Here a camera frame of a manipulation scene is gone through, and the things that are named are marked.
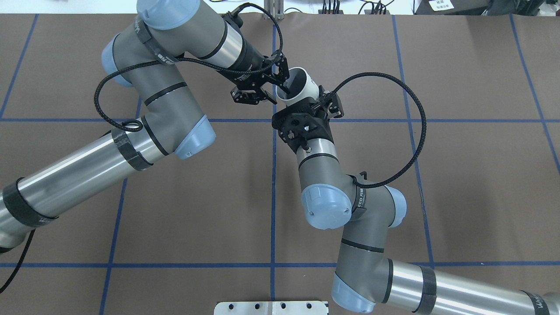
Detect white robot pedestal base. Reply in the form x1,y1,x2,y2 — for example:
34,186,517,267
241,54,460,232
213,301,330,315

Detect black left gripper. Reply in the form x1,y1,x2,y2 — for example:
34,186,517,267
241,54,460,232
227,38,290,105

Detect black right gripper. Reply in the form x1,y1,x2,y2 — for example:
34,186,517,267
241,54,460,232
272,85,334,153

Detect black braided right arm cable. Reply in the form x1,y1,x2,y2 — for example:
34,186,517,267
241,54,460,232
328,72,427,189

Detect grey silver right robot arm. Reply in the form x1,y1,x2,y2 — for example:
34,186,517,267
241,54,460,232
274,96,559,315

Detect white mug with HOME text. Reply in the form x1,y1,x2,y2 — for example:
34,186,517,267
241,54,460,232
277,66,320,107

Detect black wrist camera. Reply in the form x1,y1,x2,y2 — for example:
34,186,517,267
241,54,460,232
327,92,344,119
230,87,264,105

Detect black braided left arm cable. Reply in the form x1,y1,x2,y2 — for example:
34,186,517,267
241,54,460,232
94,2,284,133

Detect grey silver left robot arm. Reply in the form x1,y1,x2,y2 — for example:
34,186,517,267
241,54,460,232
0,0,290,253

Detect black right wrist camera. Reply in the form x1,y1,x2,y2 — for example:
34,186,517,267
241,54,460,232
327,92,344,119

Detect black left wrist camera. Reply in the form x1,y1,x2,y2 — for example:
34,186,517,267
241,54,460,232
230,87,264,105

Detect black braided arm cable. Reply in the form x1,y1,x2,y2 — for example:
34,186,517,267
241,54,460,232
328,72,427,189
94,2,284,133

